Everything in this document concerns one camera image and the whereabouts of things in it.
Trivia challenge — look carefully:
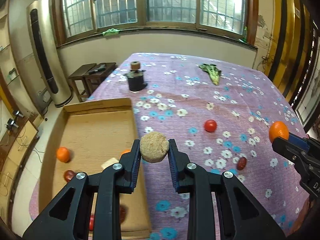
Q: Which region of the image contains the orange tangerine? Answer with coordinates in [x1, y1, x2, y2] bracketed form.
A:
[121, 149, 131, 155]
[268, 121, 290, 143]
[56, 147, 71, 163]

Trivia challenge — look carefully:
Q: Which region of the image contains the red jujube date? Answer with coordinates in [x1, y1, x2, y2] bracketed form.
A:
[119, 204, 127, 224]

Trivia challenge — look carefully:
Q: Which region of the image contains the beige round cake piece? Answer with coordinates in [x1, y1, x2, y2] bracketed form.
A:
[140, 132, 169, 163]

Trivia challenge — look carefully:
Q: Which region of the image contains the large red tomato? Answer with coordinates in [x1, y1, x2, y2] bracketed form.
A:
[89, 214, 94, 232]

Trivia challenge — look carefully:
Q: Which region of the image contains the large dark red jujube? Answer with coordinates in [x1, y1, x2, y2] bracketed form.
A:
[63, 170, 76, 183]

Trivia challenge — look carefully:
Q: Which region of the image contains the small dark red jujube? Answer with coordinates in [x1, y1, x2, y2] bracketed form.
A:
[236, 157, 247, 171]

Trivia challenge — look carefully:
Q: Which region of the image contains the shallow cardboard box tray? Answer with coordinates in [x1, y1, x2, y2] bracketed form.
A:
[39, 98, 151, 239]

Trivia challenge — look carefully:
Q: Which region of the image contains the purple floral tablecloth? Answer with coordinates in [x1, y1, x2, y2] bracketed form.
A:
[28, 52, 311, 240]

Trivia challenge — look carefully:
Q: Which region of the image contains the small red tomato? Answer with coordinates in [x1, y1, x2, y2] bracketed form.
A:
[204, 119, 217, 132]

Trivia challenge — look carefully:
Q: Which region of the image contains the green leafy vegetable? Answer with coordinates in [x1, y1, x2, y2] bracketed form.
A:
[199, 63, 222, 86]

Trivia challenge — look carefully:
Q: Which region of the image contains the green bottle on windowsill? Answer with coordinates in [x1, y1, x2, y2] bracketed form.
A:
[240, 26, 247, 43]

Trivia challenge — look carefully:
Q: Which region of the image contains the dark wooden stool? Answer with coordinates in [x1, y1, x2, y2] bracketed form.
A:
[86, 62, 117, 96]
[68, 63, 97, 102]

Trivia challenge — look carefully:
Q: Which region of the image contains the black pot with wooden knob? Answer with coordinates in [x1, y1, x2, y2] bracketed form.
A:
[124, 61, 148, 92]

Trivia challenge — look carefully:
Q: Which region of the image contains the black remote control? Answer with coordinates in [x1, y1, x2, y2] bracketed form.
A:
[88, 64, 106, 75]

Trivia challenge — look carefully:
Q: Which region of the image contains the green cloth on windowsill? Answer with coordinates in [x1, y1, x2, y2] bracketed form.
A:
[102, 28, 120, 37]

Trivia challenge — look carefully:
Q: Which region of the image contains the tall standing air conditioner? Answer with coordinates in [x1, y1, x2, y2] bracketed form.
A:
[27, 0, 73, 108]

